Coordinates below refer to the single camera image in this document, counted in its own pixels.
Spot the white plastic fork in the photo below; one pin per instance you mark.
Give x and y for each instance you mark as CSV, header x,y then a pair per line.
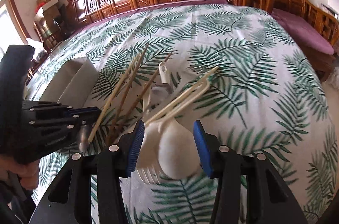
x,y
148,167

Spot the cream chopstick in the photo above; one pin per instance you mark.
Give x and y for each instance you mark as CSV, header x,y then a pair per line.
x,y
175,98

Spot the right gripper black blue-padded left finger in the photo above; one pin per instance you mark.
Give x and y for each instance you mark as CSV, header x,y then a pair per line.
x,y
67,199

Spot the green leaf pattern tablecloth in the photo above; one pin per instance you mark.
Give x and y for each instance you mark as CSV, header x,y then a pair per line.
x,y
260,93

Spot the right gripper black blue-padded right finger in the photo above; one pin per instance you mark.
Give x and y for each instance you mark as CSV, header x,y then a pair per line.
x,y
269,199

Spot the purple seat cushion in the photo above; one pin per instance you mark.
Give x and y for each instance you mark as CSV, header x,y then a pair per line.
x,y
301,31

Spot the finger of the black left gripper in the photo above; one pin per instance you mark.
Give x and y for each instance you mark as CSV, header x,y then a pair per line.
x,y
47,113

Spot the grey utensil tray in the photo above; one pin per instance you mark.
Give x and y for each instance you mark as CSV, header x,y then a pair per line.
x,y
72,83

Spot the dark brown wooden chopstick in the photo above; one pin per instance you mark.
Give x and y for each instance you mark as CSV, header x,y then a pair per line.
x,y
120,125

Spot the person's left hand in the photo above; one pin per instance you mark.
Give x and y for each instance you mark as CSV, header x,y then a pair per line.
x,y
28,173

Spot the white plastic soup spoon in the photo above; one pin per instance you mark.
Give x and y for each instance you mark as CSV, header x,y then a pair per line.
x,y
160,91

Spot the stacked cardboard boxes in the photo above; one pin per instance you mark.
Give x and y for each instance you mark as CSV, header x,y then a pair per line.
x,y
47,17

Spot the purple underlay cloth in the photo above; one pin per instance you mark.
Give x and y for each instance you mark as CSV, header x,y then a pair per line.
x,y
150,8

